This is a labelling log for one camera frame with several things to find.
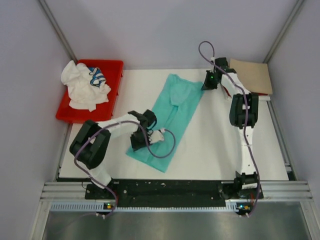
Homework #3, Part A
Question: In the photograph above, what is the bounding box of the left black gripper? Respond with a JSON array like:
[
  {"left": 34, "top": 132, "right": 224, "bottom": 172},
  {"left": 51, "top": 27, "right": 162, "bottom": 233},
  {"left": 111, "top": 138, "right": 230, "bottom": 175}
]
[{"left": 129, "top": 129, "right": 152, "bottom": 151}]

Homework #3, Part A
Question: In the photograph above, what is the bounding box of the teal t shirt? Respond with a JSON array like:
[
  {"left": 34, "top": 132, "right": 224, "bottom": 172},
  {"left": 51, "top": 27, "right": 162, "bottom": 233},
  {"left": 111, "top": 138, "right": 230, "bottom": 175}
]
[{"left": 126, "top": 74, "right": 204, "bottom": 173}]

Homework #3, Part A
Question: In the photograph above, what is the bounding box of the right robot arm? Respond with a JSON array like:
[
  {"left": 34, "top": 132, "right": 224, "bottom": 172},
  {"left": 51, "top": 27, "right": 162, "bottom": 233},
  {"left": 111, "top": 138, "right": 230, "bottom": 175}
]
[{"left": 201, "top": 57, "right": 259, "bottom": 198}]

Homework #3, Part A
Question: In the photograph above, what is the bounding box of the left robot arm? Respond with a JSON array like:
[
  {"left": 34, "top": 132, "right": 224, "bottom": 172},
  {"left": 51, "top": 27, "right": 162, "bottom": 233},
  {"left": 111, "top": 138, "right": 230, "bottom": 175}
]
[{"left": 69, "top": 109, "right": 165, "bottom": 199}]

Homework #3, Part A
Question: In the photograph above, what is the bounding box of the white folded t shirt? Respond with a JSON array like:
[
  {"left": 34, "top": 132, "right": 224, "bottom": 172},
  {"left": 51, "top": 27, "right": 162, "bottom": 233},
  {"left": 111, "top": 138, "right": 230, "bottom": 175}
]
[{"left": 221, "top": 87, "right": 271, "bottom": 102}]

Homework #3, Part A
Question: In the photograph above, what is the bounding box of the beige folded t shirt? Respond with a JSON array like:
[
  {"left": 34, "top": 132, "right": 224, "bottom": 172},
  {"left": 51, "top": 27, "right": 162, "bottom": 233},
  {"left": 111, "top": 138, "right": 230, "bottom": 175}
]
[{"left": 229, "top": 58, "right": 273, "bottom": 95}]

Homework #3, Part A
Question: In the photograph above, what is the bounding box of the red folded t shirt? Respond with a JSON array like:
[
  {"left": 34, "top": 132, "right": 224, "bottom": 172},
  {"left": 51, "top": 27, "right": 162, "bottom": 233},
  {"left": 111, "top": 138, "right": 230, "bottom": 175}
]
[{"left": 221, "top": 82, "right": 270, "bottom": 97}]

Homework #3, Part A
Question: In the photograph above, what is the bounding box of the white printed t shirt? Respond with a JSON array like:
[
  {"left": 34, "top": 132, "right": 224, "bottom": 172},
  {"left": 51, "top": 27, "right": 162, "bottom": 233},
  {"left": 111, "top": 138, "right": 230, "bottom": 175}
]
[{"left": 60, "top": 60, "right": 112, "bottom": 112}]

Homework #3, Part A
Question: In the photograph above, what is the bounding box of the red plastic bin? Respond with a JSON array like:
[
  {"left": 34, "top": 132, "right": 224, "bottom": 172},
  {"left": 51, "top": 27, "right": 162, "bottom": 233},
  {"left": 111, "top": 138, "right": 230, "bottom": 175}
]
[{"left": 55, "top": 59, "right": 124, "bottom": 124}]

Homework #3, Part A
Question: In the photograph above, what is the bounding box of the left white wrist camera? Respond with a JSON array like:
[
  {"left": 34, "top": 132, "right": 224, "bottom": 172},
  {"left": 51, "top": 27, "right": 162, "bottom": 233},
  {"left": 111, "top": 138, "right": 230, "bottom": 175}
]
[{"left": 148, "top": 128, "right": 165, "bottom": 145}]

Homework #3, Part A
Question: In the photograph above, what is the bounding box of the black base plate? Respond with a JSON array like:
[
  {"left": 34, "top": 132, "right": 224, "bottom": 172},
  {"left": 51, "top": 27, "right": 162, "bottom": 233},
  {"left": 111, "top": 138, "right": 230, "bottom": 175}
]
[{"left": 85, "top": 178, "right": 257, "bottom": 208}]

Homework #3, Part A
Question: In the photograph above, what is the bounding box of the aluminium frame rail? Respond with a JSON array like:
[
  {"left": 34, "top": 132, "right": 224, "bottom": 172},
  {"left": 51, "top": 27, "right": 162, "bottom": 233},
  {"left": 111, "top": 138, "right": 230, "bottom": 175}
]
[{"left": 40, "top": 181, "right": 313, "bottom": 202}]

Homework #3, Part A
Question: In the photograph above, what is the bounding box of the grey slotted cable duct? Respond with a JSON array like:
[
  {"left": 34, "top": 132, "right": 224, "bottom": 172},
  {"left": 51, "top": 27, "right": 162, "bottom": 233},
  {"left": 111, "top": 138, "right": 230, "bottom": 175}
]
[{"left": 50, "top": 201, "right": 250, "bottom": 213}]

